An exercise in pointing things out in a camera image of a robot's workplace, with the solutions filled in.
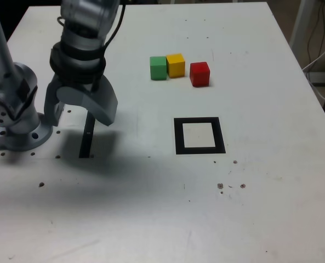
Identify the black tape square outline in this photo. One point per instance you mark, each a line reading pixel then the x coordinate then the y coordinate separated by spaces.
pixel 178 137

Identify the black tape strip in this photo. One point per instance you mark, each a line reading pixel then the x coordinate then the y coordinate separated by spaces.
pixel 86 142

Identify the green cube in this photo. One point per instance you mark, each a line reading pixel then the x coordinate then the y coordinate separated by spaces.
pixel 158 69

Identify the white metal post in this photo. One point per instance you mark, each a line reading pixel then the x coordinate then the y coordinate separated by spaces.
pixel 302 22

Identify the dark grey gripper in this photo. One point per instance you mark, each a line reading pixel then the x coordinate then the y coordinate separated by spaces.
pixel 82 83

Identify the yellow cube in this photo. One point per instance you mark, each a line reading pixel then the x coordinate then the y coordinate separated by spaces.
pixel 176 67

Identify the red cube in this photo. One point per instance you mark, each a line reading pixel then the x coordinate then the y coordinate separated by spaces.
pixel 200 75

